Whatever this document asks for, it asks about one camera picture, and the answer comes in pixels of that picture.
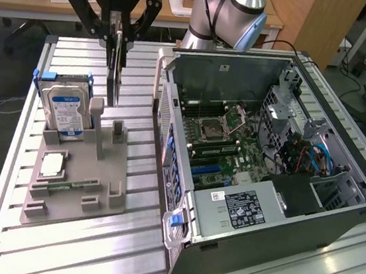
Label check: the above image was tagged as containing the graphics card with metal bracket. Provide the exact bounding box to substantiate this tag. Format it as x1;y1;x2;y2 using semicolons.
101;10;132;109

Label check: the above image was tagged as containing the stack of white papers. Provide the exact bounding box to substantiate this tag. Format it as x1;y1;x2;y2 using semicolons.
164;0;196;19

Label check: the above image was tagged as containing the black chair base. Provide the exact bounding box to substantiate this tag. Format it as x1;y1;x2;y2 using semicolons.
0;13;84;62

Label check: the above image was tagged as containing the wooden desk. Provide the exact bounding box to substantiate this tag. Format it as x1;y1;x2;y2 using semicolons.
0;0;287;52

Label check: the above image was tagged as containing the hard disk in blue caddy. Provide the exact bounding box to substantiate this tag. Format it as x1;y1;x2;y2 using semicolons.
26;65;98;143

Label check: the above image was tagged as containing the CPU socket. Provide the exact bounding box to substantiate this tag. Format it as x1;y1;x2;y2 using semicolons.
198;115;227;143

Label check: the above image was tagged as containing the metal socket cover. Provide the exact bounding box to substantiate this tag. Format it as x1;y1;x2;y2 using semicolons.
221;102;251;126

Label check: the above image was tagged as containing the installed RAM stick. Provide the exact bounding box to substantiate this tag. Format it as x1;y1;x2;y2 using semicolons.
189;139;240;161

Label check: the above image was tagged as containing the silver CPU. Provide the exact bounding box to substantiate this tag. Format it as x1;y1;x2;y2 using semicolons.
39;152;67;182

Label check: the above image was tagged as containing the blue expansion slot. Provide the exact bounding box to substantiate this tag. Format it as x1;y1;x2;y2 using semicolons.
191;160;221;180

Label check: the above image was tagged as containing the metal disk bay cage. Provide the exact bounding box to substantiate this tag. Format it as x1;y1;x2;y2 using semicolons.
255;83;314;153

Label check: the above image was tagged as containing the green motherboard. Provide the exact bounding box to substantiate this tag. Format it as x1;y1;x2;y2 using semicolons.
166;91;276;200

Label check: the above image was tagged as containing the green RAM stick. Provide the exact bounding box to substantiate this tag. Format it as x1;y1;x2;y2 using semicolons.
46;175;95;197

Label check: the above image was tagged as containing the wooden cabinet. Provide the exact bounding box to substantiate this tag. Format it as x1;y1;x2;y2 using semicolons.
255;0;366;75

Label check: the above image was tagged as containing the grey parts rack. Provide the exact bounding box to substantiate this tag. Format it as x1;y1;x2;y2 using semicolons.
18;89;141;238

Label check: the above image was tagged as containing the blue case latch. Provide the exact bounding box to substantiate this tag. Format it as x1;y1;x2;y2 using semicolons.
167;211;184;228

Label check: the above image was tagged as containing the grey power supply unit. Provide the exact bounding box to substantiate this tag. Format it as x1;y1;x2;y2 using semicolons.
187;171;290;249

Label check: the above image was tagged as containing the open black PC case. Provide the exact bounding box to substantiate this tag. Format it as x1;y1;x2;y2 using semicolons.
131;33;366;274

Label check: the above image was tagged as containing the black cable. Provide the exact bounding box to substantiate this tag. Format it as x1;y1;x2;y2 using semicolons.
242;36;319;66

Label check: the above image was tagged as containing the red wire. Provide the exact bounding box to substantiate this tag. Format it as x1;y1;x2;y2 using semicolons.
298;144;317;174

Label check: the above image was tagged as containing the blue wire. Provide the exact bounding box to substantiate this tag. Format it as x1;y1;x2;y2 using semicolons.
310;143;337;178

